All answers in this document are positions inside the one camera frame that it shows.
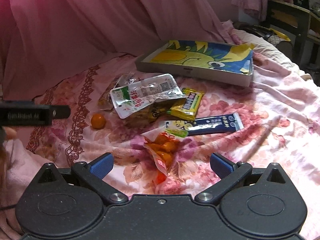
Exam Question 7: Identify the blue white snack stick packet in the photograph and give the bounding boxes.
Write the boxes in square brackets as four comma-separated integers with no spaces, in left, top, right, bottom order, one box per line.
[163,113,244,136]

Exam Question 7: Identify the small orange fruit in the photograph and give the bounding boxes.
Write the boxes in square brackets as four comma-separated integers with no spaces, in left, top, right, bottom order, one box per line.
[91,113,106,129]

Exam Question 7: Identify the mixed nut bar packet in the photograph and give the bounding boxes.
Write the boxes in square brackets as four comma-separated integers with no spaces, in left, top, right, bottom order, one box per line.
[98,72,136,111]

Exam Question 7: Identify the orange candy clear bag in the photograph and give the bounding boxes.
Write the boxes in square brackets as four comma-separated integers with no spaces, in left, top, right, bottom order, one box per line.
[142,126,188,185]

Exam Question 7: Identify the yellow green snack packet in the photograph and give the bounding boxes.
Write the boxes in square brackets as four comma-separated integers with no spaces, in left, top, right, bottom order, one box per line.
[167,87,204,121]

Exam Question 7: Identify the white red snack pouch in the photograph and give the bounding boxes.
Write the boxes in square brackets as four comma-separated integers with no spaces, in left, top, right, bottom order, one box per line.
[111,74,186,119]

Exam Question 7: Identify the person's left hand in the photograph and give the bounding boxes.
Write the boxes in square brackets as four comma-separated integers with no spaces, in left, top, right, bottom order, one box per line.
[1,126,17,140]

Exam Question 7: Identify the pink floral bed blanket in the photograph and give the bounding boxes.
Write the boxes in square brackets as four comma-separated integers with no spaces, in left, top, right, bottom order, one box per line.
[1,30,319,239]

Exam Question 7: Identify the pink curtain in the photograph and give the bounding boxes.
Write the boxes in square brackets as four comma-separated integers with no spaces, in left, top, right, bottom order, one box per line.
[1,0,232,100]

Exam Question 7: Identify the grey cardboard tray box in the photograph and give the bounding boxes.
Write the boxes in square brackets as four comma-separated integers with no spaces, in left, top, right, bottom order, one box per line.
[136,41,253,87]

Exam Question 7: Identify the dark handbag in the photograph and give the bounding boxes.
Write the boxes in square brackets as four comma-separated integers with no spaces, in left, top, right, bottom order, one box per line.
[238,24,292,47]

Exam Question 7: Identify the dark wooden desk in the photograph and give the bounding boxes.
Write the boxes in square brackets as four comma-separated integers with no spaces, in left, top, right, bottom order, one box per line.
[264,0,319,66]

